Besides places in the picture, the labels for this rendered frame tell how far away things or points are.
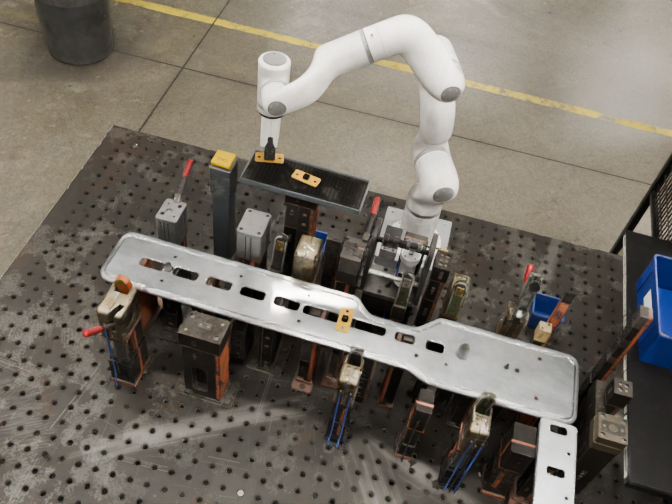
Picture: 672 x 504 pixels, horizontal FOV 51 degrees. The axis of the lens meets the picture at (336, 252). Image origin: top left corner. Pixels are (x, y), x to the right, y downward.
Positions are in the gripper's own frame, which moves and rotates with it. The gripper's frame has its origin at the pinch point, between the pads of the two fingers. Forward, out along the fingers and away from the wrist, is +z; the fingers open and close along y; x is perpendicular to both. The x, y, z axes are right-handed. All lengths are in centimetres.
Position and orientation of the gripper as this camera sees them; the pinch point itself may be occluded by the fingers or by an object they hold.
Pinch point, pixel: (269, 151)
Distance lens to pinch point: 207.6
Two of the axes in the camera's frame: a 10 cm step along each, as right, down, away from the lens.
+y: 0.1, 7.6, -6.5
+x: 9.9, 0.6, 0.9
